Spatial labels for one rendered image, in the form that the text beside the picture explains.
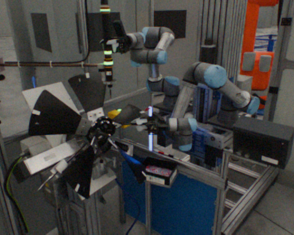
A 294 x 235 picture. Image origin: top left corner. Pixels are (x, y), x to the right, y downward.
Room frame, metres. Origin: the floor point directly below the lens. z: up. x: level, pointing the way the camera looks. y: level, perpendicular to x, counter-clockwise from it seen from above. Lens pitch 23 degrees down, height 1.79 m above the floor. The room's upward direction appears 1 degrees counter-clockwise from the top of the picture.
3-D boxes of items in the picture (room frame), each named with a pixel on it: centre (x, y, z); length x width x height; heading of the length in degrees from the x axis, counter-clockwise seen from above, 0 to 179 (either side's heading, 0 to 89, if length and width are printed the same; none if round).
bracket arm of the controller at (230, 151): (1.23, -0.54, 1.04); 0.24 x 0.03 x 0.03; 51
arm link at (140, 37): (1.60, 0.04, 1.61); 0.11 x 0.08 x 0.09; 151
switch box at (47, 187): (1.39, 0.58, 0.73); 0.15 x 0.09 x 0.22; 51
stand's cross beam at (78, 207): (1.39, 0.43, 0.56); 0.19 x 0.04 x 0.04; 51
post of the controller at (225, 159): (1.30, -0.46, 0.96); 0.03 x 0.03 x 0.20; 51
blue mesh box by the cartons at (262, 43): (7.74, -3.61, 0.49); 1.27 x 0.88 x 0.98; 125
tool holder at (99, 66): (1.36, 0.19, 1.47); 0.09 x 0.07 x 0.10; 86
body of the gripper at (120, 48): (1.46, 0.12, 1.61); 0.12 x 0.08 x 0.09; 151
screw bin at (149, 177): (1.40, -0.08, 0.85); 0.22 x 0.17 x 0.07; 65
